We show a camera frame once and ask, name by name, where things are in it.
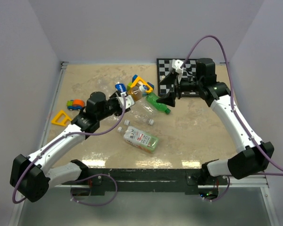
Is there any colourful toy car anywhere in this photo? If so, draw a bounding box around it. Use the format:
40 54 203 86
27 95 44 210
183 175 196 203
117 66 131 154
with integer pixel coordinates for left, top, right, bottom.
67 99 85 111

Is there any aluminium frame rail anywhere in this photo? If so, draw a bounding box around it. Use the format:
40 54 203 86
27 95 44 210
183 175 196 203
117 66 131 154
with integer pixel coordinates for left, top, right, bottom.
36 61 69 151

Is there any amber tea bottle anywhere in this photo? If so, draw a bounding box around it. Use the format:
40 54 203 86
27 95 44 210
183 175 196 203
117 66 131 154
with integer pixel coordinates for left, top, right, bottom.
127 86 142 102

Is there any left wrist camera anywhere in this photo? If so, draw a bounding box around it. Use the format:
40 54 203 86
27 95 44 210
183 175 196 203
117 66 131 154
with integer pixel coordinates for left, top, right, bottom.
117 95 135 110

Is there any green plastic bottle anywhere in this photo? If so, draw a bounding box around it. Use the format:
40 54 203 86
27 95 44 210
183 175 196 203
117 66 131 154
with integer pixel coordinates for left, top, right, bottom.
146 92 171 114

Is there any clear bottle white cap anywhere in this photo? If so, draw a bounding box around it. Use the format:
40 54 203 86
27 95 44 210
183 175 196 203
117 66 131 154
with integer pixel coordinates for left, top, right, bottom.
133 98 157 117
130 109 154 126
103 116 130 126

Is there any white green tea bottle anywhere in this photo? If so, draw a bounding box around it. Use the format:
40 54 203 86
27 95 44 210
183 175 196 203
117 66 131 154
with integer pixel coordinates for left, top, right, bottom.
117 126 159 153

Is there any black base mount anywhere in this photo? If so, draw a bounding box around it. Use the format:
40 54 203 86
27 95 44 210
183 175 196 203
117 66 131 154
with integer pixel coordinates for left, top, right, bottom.
65 168 216 195

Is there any white blue bottle cap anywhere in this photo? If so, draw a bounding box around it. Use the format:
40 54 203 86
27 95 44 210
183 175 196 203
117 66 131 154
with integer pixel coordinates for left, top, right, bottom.
139 85 148 94

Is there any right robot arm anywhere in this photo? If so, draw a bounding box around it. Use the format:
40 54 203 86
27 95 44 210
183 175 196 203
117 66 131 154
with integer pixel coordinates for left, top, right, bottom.
157 58 274 185

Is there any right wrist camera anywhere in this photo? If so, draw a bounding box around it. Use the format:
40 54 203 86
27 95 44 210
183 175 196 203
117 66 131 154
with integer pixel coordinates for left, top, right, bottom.
169 59 183 74

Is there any yellow triangle toy block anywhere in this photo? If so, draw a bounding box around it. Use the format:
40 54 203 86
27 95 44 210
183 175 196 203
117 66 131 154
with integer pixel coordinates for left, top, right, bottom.
51 110 72 127
129 75 154 94

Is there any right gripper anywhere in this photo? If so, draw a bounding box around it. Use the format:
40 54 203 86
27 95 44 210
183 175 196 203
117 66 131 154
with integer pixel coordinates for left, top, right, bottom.
157 71 203 107

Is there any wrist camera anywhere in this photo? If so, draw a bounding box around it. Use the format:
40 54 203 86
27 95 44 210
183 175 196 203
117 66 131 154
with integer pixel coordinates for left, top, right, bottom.
117 95 135 110
169 59 183 74

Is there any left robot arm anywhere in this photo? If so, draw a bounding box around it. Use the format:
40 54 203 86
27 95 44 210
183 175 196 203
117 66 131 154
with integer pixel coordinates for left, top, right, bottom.
10 91 135 204

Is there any blue pepsi bottle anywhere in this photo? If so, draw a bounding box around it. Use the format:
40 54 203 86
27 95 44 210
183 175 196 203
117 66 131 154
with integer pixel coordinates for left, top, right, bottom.
115 83 127 97

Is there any black white chessboard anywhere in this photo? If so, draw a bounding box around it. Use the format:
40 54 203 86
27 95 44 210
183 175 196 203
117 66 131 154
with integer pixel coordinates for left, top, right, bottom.
156 58 210 97

